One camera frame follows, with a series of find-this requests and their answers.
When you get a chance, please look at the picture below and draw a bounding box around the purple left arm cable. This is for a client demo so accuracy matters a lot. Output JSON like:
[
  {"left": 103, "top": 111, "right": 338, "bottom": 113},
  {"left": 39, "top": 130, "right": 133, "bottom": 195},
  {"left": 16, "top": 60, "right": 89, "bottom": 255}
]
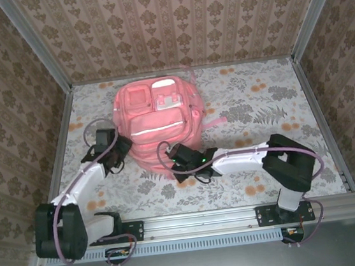
[{"left": 40, "top": 115, "right": 141, "bottom": 266}]

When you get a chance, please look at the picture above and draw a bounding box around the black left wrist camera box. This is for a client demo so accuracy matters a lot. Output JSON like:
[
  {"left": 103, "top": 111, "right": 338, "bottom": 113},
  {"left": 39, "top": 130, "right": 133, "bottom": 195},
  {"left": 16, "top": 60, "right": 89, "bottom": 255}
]
[{"left": 94, "top": 127, "right": 118, "bottom": 151}]

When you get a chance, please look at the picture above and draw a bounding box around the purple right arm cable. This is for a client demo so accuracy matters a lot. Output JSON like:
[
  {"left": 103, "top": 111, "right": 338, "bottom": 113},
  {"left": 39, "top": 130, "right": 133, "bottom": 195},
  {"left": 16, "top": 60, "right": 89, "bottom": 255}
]
[{"left": 155, "top": 123, "right": 335, "bottom": 263}]

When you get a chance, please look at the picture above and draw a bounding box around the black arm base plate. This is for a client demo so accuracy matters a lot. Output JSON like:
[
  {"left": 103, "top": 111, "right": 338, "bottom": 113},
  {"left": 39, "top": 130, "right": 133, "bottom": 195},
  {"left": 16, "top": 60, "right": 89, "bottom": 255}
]
[
  {"left": 254, "top": 199, "right": 316, "bottom": 228},
  {"left": 87, "top": 219, "right": 146, "bottom": 248}
]

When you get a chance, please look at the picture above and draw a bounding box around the aluminium frame side rail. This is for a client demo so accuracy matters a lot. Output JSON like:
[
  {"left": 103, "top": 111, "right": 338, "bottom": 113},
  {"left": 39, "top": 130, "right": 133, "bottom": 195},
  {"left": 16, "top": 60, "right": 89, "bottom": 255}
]
[
  {"left": 290, "top": 52, "right": 355, "bottom": 198},
  {"left": 28, "top": 89, "right": 89, "bottom": 229}
]

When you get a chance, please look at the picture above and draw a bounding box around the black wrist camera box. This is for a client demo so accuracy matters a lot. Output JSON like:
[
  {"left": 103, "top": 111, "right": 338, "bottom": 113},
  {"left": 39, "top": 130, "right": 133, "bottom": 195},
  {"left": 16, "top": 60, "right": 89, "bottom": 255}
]
[
  {"left": 165, "top": 141, "right": 197, "bottom": 165},
  {"left": 94, "top": 127, "right": 118, "bottom": 151}
]

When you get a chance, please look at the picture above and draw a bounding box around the small electronics board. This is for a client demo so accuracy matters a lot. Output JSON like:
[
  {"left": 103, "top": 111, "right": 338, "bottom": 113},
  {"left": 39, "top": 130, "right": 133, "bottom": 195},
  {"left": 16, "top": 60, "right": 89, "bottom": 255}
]
[
  {"left": 104, "top": 246, "right": 133, "bottom": 265},
  {"left": 280, "top": 225, "right": 306, "bottom": 245}
]

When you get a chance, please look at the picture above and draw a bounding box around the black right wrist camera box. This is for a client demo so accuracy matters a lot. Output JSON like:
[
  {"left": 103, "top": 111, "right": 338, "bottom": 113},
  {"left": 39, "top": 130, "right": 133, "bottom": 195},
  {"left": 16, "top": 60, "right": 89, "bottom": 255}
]
[{"left": 165, "top": 141, "right": 197, "bottom": 165}]

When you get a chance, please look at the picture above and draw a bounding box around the aluminium frame post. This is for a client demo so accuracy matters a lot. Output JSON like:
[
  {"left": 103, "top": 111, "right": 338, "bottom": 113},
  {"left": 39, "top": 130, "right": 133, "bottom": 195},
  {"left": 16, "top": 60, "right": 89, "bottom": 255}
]
[
  {"left": 0, "top": 0, "right": 73, "bottom": 100},
  {"left": 284, "top": 0, "right": 354, "bottom": 63}
]

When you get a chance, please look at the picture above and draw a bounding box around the pink student backpack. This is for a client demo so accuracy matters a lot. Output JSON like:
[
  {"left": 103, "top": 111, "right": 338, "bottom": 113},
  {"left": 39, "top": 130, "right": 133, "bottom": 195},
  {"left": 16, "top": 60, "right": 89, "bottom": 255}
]
[{"left": 108, "top": 60, "right": 234, "bottom": 187}]

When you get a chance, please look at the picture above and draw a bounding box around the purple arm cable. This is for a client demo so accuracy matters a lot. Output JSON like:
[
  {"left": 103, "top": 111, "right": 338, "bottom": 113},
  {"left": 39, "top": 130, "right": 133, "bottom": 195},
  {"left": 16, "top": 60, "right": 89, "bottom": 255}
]
[
  {"left": 40, "top": 115, "right": 141, "bottom": 266},
  {"left": 155, "top": 123, "right": 335, "bottom": 263}
]

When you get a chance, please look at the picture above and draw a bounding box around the white floral tablecloth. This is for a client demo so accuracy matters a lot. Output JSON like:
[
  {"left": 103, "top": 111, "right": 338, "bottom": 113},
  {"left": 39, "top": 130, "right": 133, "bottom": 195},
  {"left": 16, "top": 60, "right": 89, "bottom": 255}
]
[{"left": 38, "top": 53, "right": 347, "bottom": 228}]

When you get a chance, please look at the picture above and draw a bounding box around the wide aluminium mounting rail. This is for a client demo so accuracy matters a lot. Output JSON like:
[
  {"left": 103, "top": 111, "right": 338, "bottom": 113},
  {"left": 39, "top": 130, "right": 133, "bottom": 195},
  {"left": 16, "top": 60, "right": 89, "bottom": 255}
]
[{"left": 31, "top": 192, "right": 355, "bottom": 253}]

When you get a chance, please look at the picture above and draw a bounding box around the grey slotted cable duct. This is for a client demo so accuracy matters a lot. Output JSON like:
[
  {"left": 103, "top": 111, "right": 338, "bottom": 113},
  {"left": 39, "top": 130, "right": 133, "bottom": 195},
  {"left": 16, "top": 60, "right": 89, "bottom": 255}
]
[{"left": 45, "top": 226, "right": 290, "bottom": 266}]

